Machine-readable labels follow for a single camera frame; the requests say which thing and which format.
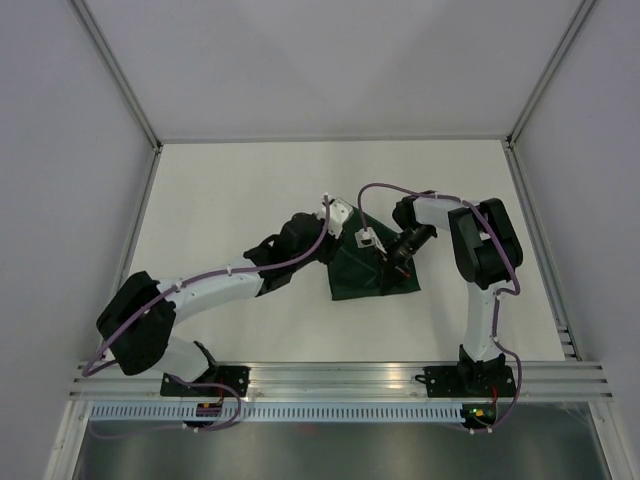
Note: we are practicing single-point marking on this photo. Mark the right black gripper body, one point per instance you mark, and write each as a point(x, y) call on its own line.
point(405, 246)

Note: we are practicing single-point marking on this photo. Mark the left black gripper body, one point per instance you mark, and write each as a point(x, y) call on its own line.
point(325, 251)

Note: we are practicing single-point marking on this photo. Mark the dark green cloth napkin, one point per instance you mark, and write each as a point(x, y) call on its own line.
point(356, 273)

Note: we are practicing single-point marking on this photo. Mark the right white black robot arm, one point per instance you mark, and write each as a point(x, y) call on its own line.
point(486, 252)

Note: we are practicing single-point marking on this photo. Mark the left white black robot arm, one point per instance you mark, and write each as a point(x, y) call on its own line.
point(137, 325)

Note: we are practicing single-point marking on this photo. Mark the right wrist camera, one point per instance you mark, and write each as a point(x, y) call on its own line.
point(368, 238)

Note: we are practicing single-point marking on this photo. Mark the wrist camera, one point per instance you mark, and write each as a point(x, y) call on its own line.
point(368, 238)
point(336, 213)

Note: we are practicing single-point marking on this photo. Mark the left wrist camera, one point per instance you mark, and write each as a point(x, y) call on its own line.
point(336, 213)

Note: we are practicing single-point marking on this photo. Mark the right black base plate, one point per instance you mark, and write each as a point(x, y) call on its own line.
point(448, 382)

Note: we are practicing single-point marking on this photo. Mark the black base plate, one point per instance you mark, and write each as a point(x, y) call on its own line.
point(213, 383)
point(448, 382)

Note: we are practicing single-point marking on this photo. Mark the white slotted cable duct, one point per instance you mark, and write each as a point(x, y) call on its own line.
point(446, 412)

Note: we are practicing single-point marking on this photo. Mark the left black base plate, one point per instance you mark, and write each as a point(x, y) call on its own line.
point(213, 383)

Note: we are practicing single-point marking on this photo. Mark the aluminium rail beam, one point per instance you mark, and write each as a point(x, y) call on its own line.
point(544, 381)

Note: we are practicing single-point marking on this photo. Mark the left aluminium frame post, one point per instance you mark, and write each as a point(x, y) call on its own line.
point(106, 55)

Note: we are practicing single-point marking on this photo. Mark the aluminium frame post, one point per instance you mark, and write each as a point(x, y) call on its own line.
point(106, 55)
point(560, 53)

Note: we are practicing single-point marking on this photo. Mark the right aluminium frame post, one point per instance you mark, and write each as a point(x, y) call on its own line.
point(560, 53)

